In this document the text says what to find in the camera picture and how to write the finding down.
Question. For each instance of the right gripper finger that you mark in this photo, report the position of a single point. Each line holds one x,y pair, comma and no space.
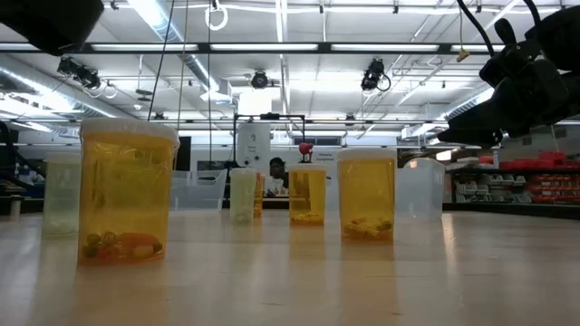
485,120
471,137

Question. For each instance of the large amber pill bottle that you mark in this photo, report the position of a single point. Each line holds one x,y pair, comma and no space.
127,190
308,194
367,194

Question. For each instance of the small amber pill bottle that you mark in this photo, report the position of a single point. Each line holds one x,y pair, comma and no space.
260,194

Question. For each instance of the small clear pill bottle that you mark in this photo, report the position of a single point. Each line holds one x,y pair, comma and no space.
243,194
61,194

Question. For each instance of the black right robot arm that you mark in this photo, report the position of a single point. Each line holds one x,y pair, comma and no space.
562,36

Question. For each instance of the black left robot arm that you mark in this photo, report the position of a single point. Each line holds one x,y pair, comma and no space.
45,22

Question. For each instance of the clear plastic bin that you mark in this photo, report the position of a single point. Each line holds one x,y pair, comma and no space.
199,192
421,190

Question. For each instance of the yellow hanging plug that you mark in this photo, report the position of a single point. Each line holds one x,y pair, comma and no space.
462,55

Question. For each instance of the storage shelf with bins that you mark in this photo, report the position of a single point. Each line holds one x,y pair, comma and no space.
544,181

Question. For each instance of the red object on stand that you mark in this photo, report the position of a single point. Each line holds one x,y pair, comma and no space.
306,148

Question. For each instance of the person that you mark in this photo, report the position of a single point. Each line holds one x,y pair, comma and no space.
276,174

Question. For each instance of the white machine panel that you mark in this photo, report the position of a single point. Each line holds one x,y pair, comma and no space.
254,145

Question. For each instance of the black ceiling-mounted camera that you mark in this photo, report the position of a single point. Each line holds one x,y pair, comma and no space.
374,74
259,79
79,72

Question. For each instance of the silver ventilation duct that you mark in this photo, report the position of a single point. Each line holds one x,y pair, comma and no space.
41,83

